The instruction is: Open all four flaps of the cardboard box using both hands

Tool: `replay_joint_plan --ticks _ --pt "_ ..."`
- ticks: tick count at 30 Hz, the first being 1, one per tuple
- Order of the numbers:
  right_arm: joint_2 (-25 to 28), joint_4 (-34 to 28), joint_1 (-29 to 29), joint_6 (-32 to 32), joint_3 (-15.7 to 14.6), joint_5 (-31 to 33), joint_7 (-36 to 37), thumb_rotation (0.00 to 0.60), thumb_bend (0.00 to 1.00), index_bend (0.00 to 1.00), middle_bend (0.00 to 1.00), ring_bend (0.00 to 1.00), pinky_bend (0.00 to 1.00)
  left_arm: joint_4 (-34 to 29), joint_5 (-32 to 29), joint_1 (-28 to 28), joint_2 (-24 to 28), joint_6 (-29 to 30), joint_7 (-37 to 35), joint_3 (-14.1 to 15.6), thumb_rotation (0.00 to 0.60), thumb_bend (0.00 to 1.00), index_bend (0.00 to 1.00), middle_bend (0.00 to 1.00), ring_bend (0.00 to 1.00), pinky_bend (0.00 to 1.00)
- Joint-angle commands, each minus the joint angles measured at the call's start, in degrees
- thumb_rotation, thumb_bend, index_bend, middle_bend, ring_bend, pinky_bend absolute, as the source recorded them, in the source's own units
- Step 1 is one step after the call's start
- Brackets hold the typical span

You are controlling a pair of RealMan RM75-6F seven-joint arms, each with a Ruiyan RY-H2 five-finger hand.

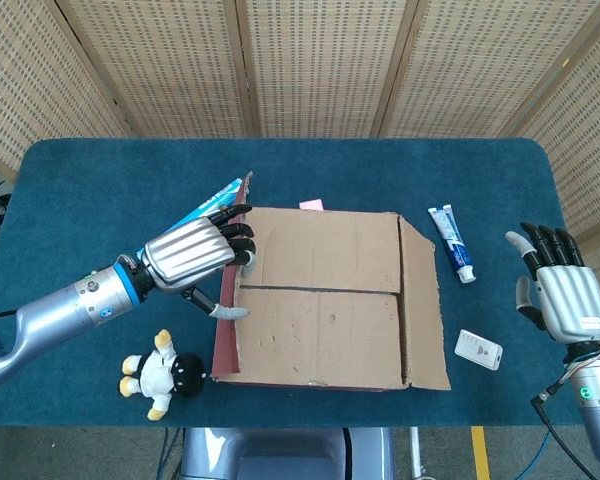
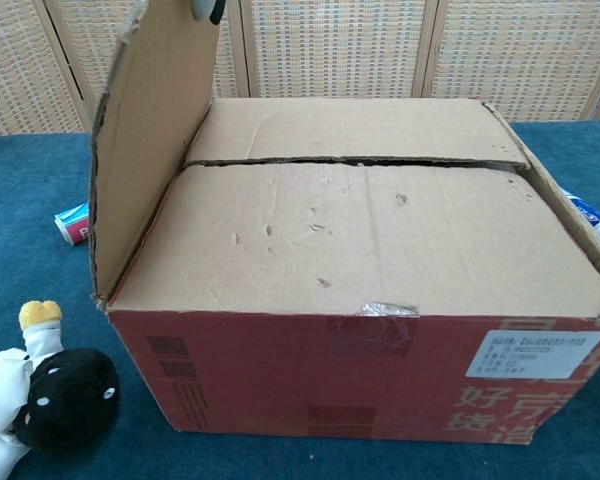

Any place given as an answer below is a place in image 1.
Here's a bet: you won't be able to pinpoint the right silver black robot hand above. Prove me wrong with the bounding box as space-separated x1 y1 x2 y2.
504 222 600 346

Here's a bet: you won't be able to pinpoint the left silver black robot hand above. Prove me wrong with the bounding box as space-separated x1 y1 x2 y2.
142 203 258 321

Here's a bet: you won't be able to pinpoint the red cardboard shipping box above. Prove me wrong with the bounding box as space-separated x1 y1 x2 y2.
210 170 453 394

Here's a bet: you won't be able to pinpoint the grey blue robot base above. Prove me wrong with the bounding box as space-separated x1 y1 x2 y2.
179 427 397 480

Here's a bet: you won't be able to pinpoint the blue red plastic wrap box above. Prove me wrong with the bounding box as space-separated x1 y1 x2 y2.
134 177 247 262

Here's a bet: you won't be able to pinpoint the small white remote device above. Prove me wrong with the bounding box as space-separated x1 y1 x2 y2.
453 328 505 372

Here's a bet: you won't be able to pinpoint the black white plush doll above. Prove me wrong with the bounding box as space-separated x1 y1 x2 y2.
118 328 209 421

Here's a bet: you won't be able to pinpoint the white blue toothpaste tube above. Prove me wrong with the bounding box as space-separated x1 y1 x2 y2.
427 203 477 285

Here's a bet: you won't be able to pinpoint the blue table carpet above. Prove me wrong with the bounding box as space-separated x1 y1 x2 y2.
0 138 582 430

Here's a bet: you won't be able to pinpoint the white metal pole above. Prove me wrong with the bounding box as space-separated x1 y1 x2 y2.
408 427 427 480

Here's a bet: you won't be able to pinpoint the woven wooden folding screen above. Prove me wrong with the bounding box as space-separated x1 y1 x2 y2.
0 0 600 244

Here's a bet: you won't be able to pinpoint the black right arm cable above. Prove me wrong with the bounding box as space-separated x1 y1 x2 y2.
529 349 600 480

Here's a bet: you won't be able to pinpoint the blue floor cable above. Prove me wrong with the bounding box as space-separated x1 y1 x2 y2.
518 428 552 480

